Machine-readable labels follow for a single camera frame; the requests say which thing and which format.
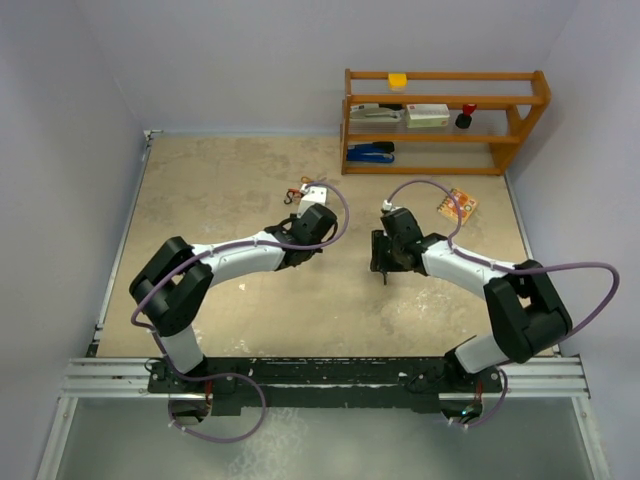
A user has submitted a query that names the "black carabiner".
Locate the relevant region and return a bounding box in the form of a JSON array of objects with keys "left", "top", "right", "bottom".
[{"left": 283, "top": 189, "right": 295, "bottom": 205}]

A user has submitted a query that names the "orange carabiner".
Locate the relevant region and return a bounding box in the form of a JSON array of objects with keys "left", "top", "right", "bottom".
[{"left": 300, "top": 176, "right": 326, "bottom": 184}]

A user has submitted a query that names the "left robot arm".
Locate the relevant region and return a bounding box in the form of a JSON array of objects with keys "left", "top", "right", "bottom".
[{"left": 129, "top": 203, "right": 338, "bottom": 392}]

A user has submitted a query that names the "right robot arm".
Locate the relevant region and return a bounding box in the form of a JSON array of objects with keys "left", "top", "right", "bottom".
[{"left": 370, "top": 207, "right": 573, "bottom": 391}]

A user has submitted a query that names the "orange spiral notebook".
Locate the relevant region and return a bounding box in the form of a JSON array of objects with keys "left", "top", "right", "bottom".
[{"left": 437, "top": 188, "right": 478, "bottom": 225}]

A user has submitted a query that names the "blue stapler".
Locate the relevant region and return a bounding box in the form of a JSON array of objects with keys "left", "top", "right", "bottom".
[{"left": 346, "top": 141, "right": 395, "bottom": 164}]

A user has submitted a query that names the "wooden shelf rack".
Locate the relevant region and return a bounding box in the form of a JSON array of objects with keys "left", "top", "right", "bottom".
[{"left": 340, "top": 70, "right": 551, "bottom": 175}]

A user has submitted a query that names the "grey stapler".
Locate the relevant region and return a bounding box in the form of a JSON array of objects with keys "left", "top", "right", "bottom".
[{"left": 349, "top": 103, "right": 404, "bottom": 123}]

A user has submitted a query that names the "white and red box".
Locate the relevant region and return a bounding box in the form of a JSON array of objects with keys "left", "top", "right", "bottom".
[{"left": 404, "top": 104, "right": 450, "bottom": 128}]

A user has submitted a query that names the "red and black stamp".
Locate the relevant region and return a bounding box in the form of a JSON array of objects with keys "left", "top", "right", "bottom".
[{"left": 455, "top": 104, "right": 477, "bottom": 130}]

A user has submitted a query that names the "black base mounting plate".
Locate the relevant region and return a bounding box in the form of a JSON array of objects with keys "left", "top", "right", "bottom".
[{"left": 146, "top": 357, "right": 503, "bottom": 416}]

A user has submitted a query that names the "yellow lidded jar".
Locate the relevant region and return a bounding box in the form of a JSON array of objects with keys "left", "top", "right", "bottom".
[{"left": 387, "top": 72, "right": 408, "bottom": 92}]

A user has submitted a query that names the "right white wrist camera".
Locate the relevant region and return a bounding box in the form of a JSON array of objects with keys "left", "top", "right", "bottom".
[{"left": 381, "top": 199, "right": 400, "bottom": 215}]

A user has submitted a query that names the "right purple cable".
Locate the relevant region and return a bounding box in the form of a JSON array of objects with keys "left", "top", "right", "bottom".
[{"left": 386, "top": 179, "right": 621, "bottom": 430}]

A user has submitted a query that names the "purple cable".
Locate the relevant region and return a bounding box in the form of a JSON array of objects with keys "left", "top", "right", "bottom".
[
  {"left": 386, "top": 179, "right": 621, "bottom": 430},
  {"left": 130, "top": 182, "right": 350, "bottom": 443}
]

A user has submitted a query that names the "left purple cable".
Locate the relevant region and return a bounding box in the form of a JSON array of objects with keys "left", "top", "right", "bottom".
[{"left": 130, "top": 182, "right": 350, "bottom": 443}]

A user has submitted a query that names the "aluminium rail frame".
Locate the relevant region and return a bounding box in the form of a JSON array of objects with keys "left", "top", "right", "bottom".
[{"left": 40, "top": 134, "right": 611, "bottom": 479}]

